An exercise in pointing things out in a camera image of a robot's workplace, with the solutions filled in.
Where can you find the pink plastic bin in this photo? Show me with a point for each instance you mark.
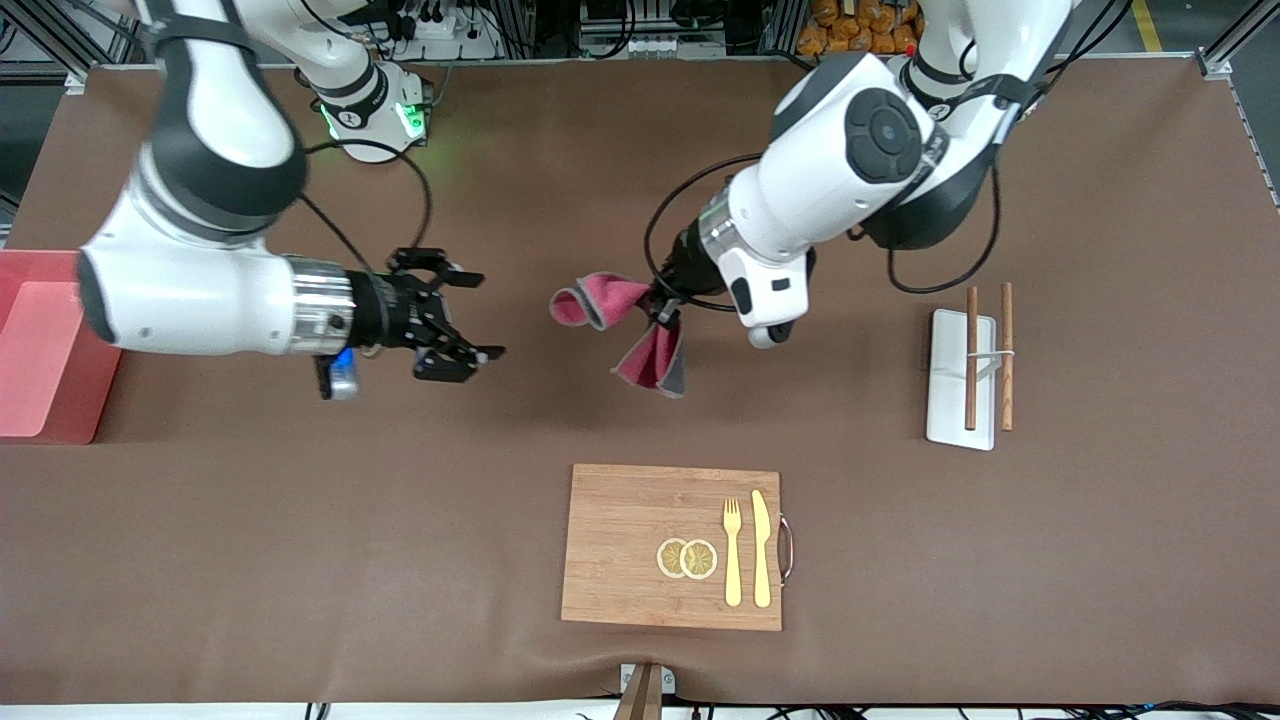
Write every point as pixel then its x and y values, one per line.
pixel 40 370

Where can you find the pink and grey cloth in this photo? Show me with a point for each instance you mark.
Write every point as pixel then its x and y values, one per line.
pixel 620 292

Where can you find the orange snack bags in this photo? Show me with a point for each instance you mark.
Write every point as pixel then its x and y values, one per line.
pixel 850 35

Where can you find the gold knife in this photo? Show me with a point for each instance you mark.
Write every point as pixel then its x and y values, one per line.
pixel 762 560

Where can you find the white power strip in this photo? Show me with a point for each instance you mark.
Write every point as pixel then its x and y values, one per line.
pixel 450 30

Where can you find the aluminium frame post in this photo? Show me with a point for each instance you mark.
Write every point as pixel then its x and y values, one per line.
pixel 1240 35

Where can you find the white chopstick rest tray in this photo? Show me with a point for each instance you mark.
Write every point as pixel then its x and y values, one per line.
pixel 945 390

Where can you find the brown wooden chopstick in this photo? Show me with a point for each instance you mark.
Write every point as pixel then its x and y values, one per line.
pixel 971 400
pixel 1007 400

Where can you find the gold fork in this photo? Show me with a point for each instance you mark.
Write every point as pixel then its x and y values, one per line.
pixel 733 570

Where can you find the lemon slice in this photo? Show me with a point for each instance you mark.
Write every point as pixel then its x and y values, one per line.
pixel 700 560

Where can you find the table edge clamp bracket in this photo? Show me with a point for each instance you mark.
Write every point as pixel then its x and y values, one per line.
pixel 668 682

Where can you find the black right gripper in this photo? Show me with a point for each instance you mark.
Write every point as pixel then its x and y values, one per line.
pixel 386 310

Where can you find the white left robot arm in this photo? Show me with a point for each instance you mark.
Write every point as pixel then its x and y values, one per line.
pixel 830 170

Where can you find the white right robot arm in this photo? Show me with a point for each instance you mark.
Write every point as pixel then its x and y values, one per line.
pixel 190 300

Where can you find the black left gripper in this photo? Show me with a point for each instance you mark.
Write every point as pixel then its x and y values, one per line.
pixel 688 264

